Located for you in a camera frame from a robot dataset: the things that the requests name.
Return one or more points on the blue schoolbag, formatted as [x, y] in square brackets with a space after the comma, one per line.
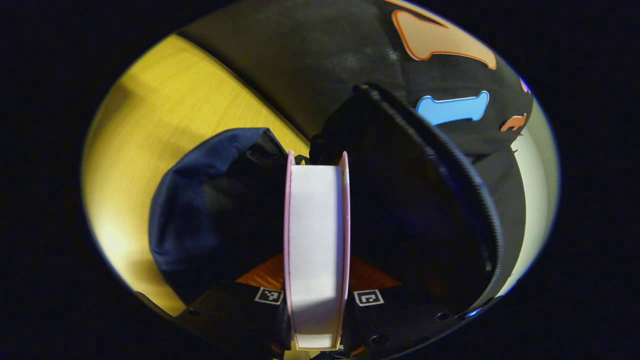
[200, 210]

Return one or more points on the pink cover book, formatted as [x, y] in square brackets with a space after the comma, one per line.
[315, 225]

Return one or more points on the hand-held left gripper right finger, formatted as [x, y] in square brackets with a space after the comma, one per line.
[390, 320]

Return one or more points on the black backdrop cloth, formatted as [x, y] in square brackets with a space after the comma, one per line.
[310, 60]

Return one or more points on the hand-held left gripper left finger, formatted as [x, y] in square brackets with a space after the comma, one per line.
[235, 315]

